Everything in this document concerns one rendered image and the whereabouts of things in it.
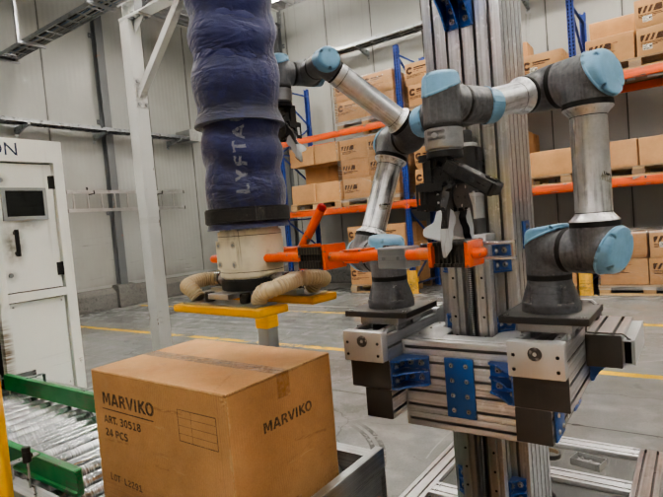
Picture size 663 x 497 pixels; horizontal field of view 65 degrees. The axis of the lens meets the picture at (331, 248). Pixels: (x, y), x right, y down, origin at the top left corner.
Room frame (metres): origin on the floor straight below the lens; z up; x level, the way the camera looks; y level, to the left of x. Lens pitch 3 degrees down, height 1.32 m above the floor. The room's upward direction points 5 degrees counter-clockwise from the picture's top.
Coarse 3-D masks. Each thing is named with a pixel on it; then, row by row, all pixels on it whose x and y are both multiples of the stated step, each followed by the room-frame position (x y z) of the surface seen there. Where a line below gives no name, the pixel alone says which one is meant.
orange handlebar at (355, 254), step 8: (288, 248) 1.56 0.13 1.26; (296, 248) 1.59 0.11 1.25; (352, 248) 1.18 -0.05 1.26; (360, 248) 1.16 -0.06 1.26; (368, 248) 1.16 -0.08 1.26; (416, 248) 1.10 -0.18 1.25; (424, 248) 1.09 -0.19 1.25; (472, 248) 0.98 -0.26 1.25; (480, 248) 0.98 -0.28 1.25; (216, 256) 1.46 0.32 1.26; (264, 256) 1.33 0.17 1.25; (272, 256) 1.31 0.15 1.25; (280, 256) 1.29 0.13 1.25; (288, 256) 1.28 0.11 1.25; (296, 256) 1.26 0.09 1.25; (328, 256) 1.19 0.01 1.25; (336, 256) 1.18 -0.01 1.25; (344, 256) 1.16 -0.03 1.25; (352, 256) 1.15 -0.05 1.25; (360, 256) 1.14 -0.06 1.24; (368, 256) 1.12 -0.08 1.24; (376, 256) 1.11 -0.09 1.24; (408, 256) 1.06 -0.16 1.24; (416, 256) 1.05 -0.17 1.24; (424, 256) 1.04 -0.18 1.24; (472, 256) 0.98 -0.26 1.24; (480, 256) 0.98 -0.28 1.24
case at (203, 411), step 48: (96, 384) 1.53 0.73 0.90; (144, 384) 1.38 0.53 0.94; (192, 384) 1.29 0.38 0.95; (240, 384) 1.26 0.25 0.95; (288, 384) 1.36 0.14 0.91; (144, 432) 1.39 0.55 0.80; (192, 432) 1.26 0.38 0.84; (240, 432) 1.21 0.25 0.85; (288, 432) 1.34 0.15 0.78; (144, 480) 1.41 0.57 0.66; (192, 480) 1.28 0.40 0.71; (240, 480) 1.20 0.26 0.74; (288, 480) 1.33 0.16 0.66
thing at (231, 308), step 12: (204, 300) 1.40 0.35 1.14; (216, 300) 1.38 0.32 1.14; (228, 300) 1.36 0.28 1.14; (240, 300) 1.28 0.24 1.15; (192, 312) 1.35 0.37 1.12; (204, 312) 1.31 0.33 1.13; (216, 312) 1.28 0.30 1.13; (228, 312) 1.25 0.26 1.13; (240, 312) 1.23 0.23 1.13; (252, 312) 1.20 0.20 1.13; (264, 312) 1.20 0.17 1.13; (276, 312) 1.23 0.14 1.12
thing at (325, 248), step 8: (304, 248) 1.22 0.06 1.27; (312, 248) 1.20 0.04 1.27; (320, 248) 1.19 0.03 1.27; (328, 248) 1.20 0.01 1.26; (336, 248) 1.22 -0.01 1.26; (344, 248) 1.25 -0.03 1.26; (304, 256) 1.23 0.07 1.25; (312, 256) 1.21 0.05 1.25; (320, 256) 1.20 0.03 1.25; (304, 264) 1.22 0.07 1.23; (312, 264) 1.20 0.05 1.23; (320, 264) 1.19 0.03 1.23; (328, 264) 1.20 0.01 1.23; (336, 264) 1.22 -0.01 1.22; (344, 264) 1.24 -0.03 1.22
